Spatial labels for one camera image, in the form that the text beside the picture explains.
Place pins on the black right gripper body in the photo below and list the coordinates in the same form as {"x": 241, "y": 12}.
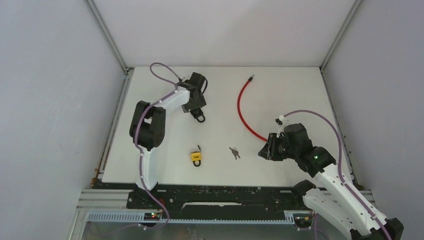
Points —
{"x": 277, "y": 147}

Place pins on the aluminium frame rail left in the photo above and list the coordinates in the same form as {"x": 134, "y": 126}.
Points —
{"x": 100, "y": 85}

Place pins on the aluminium frame rail right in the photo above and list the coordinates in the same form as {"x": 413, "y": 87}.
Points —
{"x": 353, "y": 76}

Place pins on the black padlock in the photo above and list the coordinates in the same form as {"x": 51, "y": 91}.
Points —
{"x": 198, "y": 115}

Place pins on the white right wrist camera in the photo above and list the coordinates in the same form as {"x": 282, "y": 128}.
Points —
{"x": 280, "y": 119}

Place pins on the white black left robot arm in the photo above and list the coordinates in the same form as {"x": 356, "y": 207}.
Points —
{"x": 148, "y": 125}

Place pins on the aluminium frame rail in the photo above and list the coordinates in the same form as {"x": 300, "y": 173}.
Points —
{"x": 353, "y": 76}
{"x": 100, "y": 85}

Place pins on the key bunch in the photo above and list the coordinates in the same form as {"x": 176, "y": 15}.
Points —
{"x": 235, "y": 153}

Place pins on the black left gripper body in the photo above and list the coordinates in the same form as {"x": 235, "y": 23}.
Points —
{"x": 199, "y": 102}

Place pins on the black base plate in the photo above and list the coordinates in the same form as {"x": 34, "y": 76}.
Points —
{"x": 220, "y": 203}

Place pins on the yellow padlock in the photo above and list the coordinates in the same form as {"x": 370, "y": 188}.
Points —
{"x": 196, "y": 157}

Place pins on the red cable lock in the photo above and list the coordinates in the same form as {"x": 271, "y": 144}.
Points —
{"x": 240, "y": 108}

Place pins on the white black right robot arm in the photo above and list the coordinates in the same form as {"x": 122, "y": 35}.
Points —
{"x": 329, "y": 194}

